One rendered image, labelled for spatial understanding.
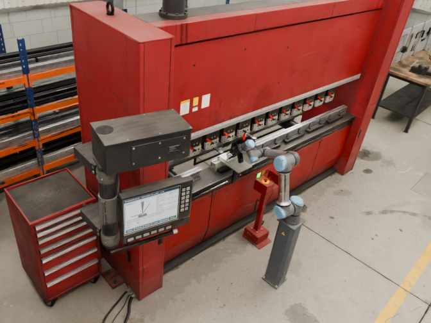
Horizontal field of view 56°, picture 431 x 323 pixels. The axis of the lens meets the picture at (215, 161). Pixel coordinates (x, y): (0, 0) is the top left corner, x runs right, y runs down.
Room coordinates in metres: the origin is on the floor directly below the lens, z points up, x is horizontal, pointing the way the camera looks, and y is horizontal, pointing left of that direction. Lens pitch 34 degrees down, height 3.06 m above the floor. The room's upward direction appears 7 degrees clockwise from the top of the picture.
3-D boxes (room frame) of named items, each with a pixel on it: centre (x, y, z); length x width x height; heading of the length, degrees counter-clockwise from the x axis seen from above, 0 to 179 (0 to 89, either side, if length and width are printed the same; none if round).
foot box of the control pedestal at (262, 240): (3.14, -0.55, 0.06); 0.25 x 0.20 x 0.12; 47
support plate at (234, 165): (3.05, -0.18, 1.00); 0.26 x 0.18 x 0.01; 47
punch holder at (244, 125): (3.28, -0.20, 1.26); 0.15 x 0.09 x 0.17; 137
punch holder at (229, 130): (3.13, -0.06, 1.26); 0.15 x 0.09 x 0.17; 137
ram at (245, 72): (3.63, -0.52, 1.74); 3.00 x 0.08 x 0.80; 137
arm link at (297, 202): (2.63, -0.70, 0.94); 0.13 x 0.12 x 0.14; 129
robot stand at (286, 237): (2.63, -0.71, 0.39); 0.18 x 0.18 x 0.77; 51
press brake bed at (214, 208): (3.60, -0.55, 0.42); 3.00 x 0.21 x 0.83; 137
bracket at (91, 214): (2.02, 0.62, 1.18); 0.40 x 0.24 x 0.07; 137
